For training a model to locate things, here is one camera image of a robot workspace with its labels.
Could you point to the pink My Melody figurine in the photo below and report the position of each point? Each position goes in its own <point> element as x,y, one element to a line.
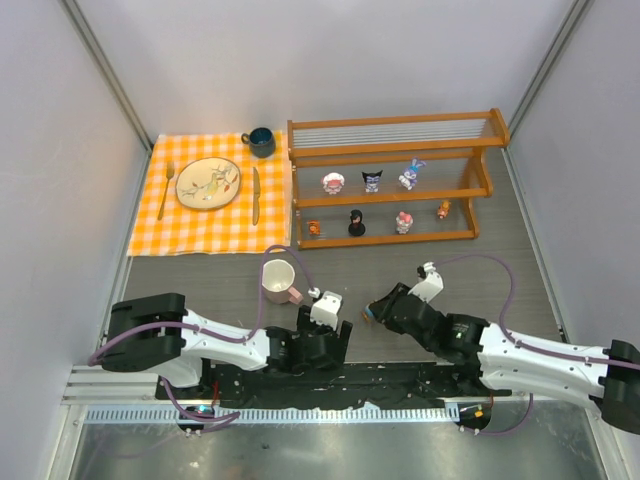
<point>404,222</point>

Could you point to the dark blue mug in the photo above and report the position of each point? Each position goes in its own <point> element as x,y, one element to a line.
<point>261,142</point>

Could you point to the black purple Kuromi figurine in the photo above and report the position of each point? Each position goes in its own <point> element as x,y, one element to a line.
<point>372,181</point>

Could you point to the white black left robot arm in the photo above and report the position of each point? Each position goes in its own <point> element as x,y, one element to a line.
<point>158,334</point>

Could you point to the orange tiger figurine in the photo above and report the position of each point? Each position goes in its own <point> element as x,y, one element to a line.
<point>314,228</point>

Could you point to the gold knife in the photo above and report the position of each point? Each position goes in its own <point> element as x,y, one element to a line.
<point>256,197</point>

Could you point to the orange wooden shelf rack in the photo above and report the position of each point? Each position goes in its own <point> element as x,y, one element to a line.
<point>332,144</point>

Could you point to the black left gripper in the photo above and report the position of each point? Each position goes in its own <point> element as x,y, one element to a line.
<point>342,342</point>

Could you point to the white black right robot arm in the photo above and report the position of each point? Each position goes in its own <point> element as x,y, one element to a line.
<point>602,379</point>

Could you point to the gold fork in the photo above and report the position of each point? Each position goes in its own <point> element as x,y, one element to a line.
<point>169,174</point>

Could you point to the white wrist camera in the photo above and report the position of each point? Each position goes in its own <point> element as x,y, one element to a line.
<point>325,307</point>
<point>430,283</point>

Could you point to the Winnie the Pooh figurine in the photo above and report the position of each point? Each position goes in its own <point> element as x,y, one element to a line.
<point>444,209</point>

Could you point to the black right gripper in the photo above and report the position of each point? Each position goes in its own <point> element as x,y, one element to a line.
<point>392,305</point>

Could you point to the orange checkered cloth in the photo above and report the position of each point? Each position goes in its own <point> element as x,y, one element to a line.
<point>225,230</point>

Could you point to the pink mug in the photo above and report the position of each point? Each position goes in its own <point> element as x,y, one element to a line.
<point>278,278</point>

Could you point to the decorated ceramic plate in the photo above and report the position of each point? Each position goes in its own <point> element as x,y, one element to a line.
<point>208,184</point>

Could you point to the purple bunny figurine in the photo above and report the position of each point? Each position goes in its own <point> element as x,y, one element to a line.
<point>408,178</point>

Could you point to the yellow minion figurine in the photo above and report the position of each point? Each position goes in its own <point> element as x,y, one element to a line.
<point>368,315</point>

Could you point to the pink white round figurine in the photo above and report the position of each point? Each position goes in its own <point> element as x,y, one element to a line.
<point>333,183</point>

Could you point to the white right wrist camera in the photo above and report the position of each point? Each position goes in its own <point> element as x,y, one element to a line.
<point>430,283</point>

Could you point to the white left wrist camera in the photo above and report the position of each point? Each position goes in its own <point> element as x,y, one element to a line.
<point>325,307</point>

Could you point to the black haired girl figurine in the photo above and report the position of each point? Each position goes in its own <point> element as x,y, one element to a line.
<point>356,227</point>

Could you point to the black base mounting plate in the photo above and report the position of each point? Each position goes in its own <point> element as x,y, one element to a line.
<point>403,385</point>

